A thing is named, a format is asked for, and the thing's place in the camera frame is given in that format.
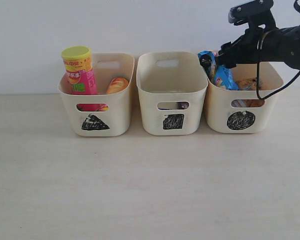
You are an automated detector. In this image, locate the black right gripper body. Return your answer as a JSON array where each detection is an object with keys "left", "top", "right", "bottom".
[{"left": 260, "top": 25, "right": 300, "bottom": 70}]

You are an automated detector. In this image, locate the orange instant noodle bag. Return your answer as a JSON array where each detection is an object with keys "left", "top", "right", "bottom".
[{"left": 231, "top": 77, "right": 266, "bottom": 108}]

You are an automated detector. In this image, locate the blue instant noodle bag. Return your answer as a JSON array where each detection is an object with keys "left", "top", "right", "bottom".
[{"left": 197, "top": 50, "right": 239, "bottom": 91}]

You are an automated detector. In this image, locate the purple juice carton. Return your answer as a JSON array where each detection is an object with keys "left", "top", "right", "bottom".
[{"left": 158, "top": 101, "right": 190, "bottom": 111}]

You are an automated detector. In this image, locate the pink Lays chips can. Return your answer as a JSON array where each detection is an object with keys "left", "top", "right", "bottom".
[{"left": 60, "top": 45, "right": 110, "bottom": 113}]

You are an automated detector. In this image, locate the cream bin with circle mark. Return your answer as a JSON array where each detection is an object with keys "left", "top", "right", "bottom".
[{"left": 204, "top": 62, "right": 284, "bottom": 134}]

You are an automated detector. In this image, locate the cream bin with square mark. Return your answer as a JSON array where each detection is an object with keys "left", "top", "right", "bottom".
[{"left": 136, "top": 51, "right": 208, "bottom": 136}]

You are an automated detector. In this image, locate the cream bin with triangle mark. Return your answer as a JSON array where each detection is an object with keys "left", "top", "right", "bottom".
[{"left": 58, "top": 53, "right": 135, "bottom": 137}]

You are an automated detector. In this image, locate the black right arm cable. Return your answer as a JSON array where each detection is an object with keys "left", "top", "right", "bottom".
[{"left": 255, "top": 0, "right": 300, "bottom": 101}]

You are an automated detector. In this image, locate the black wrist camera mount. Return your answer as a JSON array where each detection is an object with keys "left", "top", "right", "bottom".
[{"left": 228, "top": 0, "right": 277, "bottom": 30}]

